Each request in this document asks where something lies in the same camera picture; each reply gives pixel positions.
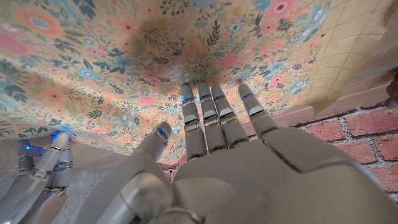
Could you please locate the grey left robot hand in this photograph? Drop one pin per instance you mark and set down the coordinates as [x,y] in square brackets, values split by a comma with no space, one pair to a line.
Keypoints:
[264,174]

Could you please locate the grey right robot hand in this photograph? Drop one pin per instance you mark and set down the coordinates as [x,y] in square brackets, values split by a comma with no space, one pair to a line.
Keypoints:
[40,174]

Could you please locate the tan patterned cloth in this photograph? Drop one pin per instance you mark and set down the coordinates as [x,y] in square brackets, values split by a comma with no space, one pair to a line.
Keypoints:
[124,46]

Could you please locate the dark purple toy grapes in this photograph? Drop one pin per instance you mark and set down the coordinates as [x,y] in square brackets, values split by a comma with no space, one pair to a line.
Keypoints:
[393,91]

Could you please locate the red brick printed backdrop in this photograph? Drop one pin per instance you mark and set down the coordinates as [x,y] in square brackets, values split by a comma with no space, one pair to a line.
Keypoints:
[357,133]

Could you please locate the grey tape strip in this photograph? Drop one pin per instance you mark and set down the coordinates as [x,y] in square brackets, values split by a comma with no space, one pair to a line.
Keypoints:
[373,72]

